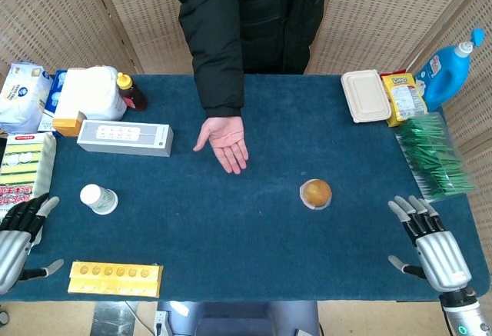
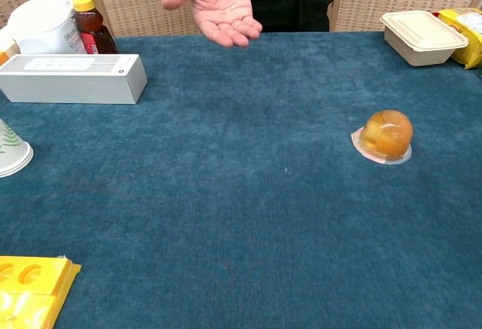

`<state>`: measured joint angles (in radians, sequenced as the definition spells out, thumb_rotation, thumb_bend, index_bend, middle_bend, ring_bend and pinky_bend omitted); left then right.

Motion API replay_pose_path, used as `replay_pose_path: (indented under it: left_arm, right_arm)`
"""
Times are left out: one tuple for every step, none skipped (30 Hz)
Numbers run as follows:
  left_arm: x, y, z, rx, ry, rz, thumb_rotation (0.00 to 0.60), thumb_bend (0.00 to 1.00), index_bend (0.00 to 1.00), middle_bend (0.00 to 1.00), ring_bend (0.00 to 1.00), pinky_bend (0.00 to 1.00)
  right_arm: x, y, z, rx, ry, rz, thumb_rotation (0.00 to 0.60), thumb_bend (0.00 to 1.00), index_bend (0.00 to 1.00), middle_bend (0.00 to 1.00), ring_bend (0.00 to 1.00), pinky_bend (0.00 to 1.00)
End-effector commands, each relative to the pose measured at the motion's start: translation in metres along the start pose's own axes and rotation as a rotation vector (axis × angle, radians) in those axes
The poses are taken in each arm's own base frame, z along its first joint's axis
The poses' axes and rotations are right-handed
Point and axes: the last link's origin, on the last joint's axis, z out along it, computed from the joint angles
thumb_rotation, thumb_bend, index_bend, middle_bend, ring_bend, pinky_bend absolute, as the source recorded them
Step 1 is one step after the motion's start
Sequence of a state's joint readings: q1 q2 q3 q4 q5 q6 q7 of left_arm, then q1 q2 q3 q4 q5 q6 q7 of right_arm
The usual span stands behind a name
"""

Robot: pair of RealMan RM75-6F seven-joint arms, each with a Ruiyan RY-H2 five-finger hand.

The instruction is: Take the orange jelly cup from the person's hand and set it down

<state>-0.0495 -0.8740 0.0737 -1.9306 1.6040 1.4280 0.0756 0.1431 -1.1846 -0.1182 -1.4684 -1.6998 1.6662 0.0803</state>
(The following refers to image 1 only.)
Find silver black robot left hand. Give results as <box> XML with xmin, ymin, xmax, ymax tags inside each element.
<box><xmin>0</xmin><ymin>192</ymin><xmax>65</xmax><ymax>295</ymax></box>

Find bare human hand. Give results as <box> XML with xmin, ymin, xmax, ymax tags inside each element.
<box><xmin>192</xmin><ymin>116</ymin><xmax>250</xmax><ymax>175</ymax></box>

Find silver black robot right hand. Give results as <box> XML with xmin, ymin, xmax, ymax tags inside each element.
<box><xmin>387</xmin><ymin>195</ymin><xmax>473</xmax><ymax>294</ymax></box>

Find clear cup of orange liquid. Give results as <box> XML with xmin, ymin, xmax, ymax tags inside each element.
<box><xmin>298</xmin><ymin>178</ymin><xmax>333</xmax><ymax>211</ymax></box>

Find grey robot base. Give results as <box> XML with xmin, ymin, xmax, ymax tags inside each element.
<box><xmin>156</xmin><ymin>300</ymin><xmax>321</xmax><ymax>336</ymax></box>

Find red printed packet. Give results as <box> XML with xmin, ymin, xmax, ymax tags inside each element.
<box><xmin>0</xmin><ymin>184</ymin><xmax>38</xmax><ymax>214</ymax></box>

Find yellow green sponge pack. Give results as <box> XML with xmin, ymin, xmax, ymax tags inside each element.
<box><xmin>0</xmin><ymin>131</ymin><xmax>58</xmax><ymax>254</ymax></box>

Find person in black jacket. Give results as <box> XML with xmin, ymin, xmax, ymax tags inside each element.
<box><xmin>167</xmin><ymin>0</ymin><xmax>331</xmax><ymax>119</ymax></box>

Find white paper cup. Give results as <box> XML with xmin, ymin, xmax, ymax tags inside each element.
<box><xmin>79</xmin><ymin>184</ymin><xmax>119</xmax><ymax>216</ymax></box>

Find grey power strip box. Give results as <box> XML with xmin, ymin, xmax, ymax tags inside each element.
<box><xmin>76</xmin><ymin>119</ymin><xmax>175</xmax><ymax>158</ymax></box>

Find dark blue table cloth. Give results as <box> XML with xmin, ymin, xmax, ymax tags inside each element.
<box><xmin>0</xmin><ymin>74</ymin><xmax>491</xmax><ymax>302</ymax></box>

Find honey bottle yellow cap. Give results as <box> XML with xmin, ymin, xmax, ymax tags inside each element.
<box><xmin>116</xmin><ymin>72</ymin><xmax>149</xmax><ymax>112</ymax></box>

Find clear bag green sachets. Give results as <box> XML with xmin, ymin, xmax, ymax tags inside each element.
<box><xmin>394</xmin><ymin>112</ymin><xmax>476</xmax><ymax>203</ymax></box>

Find yellow block with holes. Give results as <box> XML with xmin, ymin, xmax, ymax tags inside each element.
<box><xmin>68</xmin><ymin>261</ymin><xmax>165</xmax><ymax>298</ymax></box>

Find small orange box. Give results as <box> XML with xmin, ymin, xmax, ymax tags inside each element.
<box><xmin>52</xmin><ymin>111</ymin><xmax>88</xmax><ymax>138</ymax></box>

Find large white bag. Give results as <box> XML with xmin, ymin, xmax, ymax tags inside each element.
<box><xmin>53</xmin><ymin>65</ymin><xmax>128</xmax><ymax>121</ymax></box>

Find beige lidded lunch box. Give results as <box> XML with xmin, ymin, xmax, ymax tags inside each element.
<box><xmin>341</xmin><ymin>68</ymin><xmax>392</xmax><ymax>124</ymax></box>

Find white bag blue print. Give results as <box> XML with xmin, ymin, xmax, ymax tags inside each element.
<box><xmin>0</xmin><ymin>62</ymin><xmax>53</xmax><ymax>134</ymax></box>

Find blue white carton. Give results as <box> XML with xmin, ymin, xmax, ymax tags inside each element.
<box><xmin>37</xmin><ymin>68</ymin><xmax>70</xmax><ymax>133</ymax></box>

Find yellow snack bag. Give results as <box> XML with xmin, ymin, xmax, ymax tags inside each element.
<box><xmin>380</xmin><ymin>69</ymin><xmax>429</xmax><ymax>128</ymax></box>

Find blue detergent bottle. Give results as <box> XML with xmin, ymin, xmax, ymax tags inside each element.
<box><xmin>414</xmin><ymin>27</ymin><xmax>487</xmax><ymax>113</ymax></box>

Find woven folding screen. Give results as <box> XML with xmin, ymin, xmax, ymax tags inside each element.
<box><xmin>0</xmin><ymin>0</ymin><xmax>492</xmax><ymax>336</ymax></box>

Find white power strip with cable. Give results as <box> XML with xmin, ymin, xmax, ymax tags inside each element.
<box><xmin>125</xmin><ymin>301</ymin><xmax>171</xmax><ymax>336</ymax></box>

